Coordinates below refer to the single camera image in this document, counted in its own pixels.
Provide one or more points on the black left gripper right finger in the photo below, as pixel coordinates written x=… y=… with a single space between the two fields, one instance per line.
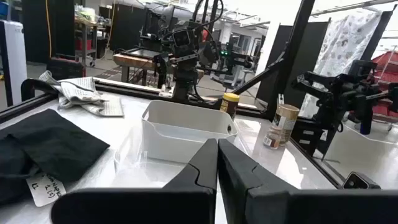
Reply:
x=248 y=193

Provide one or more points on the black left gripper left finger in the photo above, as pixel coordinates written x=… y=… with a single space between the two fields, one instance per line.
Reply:
x=189 y=199

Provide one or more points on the yellow-lid dark spice jar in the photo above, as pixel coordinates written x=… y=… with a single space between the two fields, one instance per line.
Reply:
x=229 y=104

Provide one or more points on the small glass spice jar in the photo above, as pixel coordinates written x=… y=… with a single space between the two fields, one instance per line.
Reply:
x=272 y=138

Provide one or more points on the tan-lid white-label spice jar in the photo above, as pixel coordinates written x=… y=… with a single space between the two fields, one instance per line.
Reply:
x=286 y=123

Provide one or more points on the black background robot arm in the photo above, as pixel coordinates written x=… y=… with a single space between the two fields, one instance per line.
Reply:
x=339 y=93

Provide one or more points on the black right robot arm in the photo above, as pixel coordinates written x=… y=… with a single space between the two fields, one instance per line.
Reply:
x=185 y=85

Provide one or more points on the background robot with green light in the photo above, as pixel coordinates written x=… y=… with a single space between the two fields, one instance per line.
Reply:
x=231 y=67

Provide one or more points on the clear plastic bin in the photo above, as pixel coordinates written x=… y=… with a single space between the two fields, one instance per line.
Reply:
x=140 y=172

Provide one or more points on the white plastic bin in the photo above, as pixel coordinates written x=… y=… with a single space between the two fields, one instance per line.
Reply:
x=183 y=118

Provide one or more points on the wooden workbench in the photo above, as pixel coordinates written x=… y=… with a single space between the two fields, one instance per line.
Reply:
x=133 y=61

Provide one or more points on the black divider panel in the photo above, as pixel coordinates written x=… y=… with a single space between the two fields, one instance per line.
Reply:
x=300 y=46

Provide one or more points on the metal shelf cart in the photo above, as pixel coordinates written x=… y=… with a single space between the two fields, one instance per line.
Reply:
x=85 y=34

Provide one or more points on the white printed cloth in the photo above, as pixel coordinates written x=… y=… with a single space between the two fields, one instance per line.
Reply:
x=82 y=93

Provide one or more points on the dark blue bottle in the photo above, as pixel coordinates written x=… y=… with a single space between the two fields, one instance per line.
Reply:
x=366 y=123

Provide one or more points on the black case with red edge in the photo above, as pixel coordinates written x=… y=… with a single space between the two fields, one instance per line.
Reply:
x=65 y=68

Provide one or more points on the white patterned hanging cloth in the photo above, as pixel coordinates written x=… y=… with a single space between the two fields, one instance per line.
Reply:
x=345 y=43

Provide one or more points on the white handwritten paper tag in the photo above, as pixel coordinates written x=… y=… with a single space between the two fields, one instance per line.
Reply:
x=45 y=189

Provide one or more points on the black cloth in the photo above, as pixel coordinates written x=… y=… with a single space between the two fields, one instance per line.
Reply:
x=53 y=146

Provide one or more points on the tall black cabinet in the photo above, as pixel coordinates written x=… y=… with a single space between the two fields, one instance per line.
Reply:
x=48 y=29

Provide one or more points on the red crate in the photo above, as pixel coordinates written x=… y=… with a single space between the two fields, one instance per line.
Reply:
x=385 y=71

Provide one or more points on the white appliance cabinet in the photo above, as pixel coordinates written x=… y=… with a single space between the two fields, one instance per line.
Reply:
x=14 y=62

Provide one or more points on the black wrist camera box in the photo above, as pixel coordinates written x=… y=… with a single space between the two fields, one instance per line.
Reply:
x=181 y=38

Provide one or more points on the black table frame rail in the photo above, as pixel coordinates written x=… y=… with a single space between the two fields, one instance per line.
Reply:
x=140 y=90

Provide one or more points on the black slanted frame post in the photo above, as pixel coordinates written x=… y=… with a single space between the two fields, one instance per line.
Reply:
x=290 y=56

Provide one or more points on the small grey camera box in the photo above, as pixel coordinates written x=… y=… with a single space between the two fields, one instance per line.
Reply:
x=359 y=182

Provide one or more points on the black curved corner bracket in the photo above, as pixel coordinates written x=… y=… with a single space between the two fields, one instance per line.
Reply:
x=29 y=87

